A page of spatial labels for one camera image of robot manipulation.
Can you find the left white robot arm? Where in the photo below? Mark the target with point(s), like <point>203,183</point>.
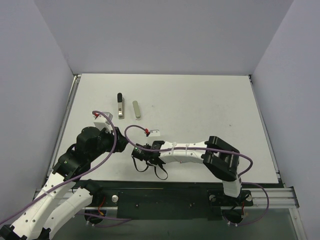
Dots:
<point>44,214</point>

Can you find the olive green stapler cover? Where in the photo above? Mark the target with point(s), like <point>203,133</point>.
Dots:
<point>137,110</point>

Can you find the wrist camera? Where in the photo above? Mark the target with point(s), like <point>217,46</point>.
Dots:
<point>100,122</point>
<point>152,133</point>

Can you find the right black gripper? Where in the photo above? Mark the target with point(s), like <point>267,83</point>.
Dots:
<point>155,160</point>

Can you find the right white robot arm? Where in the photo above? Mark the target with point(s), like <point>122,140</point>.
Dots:
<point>218,156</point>

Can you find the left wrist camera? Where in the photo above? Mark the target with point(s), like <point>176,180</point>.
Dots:
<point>100,122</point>

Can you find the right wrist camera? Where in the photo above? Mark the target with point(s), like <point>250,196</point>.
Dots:
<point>152,133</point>

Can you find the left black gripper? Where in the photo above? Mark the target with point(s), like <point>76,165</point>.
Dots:
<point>120,141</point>

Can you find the aluminium frame rail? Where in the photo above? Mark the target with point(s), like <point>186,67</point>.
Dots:
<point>275,200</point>

